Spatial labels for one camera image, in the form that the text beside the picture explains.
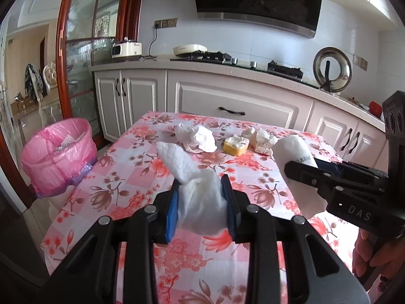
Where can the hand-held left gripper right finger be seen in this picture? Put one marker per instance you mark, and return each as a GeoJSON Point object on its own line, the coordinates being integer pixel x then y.
{"type": "Point", "coordinates": [229, 209]}

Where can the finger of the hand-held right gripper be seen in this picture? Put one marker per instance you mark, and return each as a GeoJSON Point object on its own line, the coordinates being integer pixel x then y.
{"type": "Point", "coordinates": [348, 172]}
{"type": "Point", "coordinates": [311, 177]}

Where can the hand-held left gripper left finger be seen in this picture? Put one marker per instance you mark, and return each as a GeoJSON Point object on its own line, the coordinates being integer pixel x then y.
{"type": "Point", "coordinates": [172, 215]}

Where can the white tissue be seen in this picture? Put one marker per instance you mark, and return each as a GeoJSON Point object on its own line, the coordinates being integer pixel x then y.
{"type": "Point", "coordinates": [199, 202]}

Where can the white paper cup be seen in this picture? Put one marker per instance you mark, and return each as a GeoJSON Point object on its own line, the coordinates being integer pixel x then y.
{"type": "Point", "coordinates": [294, 148]}

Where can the bin with pink bag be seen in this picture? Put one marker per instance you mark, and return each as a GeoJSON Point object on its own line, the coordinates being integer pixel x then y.
{"type": "Point", "coordinates": [57, 167]}

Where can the person's right hand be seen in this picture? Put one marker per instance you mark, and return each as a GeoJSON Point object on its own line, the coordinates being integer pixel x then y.
{"type": "Point", "coordinates": [364, 256]}

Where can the pink floral tablecloth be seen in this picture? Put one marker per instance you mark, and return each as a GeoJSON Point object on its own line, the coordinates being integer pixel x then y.
{"type": "Point", "coordinates": [133, 177]}

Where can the small white packet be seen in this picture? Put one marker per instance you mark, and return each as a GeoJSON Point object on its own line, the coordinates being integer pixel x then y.
{"type": "Point", "coordinates": [264, 142]}

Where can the yellow sponge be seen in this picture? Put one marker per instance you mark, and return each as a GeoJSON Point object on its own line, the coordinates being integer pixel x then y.
{"type": "Point", "coordinates": [235, 145]}

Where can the red object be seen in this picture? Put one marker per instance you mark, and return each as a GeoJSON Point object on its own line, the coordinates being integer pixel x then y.
{"type": "Point", "coordinates": [376, 109]}

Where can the crumpled white wrapper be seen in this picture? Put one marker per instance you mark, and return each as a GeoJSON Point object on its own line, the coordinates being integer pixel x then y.
{"type": "Point", "coordinates": [199, 137]}

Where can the steel pot lid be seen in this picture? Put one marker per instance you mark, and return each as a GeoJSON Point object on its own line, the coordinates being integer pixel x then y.
{"type": "Point", "coordinates": [340, 66]}

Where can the white kitchen cabinet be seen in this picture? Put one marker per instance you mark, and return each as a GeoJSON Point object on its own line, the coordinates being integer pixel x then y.
{"type": "Point", "coordinates": [202, 98]}

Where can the black gas stove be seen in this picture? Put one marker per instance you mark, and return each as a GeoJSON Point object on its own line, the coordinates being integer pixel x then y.
{"type": "Point", "coordinates": [221, 57]}

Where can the red framed glass door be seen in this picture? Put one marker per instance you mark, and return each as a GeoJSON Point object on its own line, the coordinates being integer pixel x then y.
{"type": "Point", "coordinates": [82, 69]}

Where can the white rice cooker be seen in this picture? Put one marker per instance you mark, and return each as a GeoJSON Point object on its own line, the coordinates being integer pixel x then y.
{"type": "Point", "coordinates": [126, 49]}

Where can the white ornate chair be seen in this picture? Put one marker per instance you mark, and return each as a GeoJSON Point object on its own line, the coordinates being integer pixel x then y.
{"type": "Point", "coordinates": [50, 79]}

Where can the cardboard boxes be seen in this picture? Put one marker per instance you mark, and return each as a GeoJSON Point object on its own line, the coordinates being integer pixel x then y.
{"type": "Point", "coordinates": [23, 101]}

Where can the hanging dark clothing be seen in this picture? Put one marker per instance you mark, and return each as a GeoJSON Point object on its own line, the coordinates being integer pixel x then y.
{"type": "Point", "coordinates": [33, 80]}

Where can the small wall outlet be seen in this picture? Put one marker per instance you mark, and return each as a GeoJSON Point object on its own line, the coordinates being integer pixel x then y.
{"type": "Point", "coordinates": [360, 62]}

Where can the long wall outlet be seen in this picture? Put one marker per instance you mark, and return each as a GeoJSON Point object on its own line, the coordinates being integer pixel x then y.
{"type": "Point", "coordinates": [166, 22]}

